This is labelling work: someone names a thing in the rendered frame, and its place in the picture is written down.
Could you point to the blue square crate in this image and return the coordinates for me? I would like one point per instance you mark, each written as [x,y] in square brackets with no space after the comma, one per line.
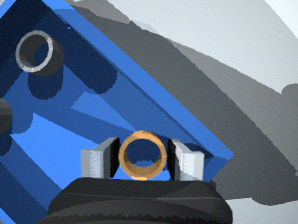
[80,106]

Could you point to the grey metal bushing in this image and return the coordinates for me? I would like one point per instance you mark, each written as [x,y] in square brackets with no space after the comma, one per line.
[27,47]
[5,116]

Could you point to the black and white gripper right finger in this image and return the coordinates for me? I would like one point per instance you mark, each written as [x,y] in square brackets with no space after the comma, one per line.
[182,163]

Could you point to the bronze bushing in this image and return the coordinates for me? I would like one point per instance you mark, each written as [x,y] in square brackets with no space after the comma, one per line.
[142,173]

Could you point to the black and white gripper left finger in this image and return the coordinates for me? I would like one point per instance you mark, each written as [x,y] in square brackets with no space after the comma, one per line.
[102,161]

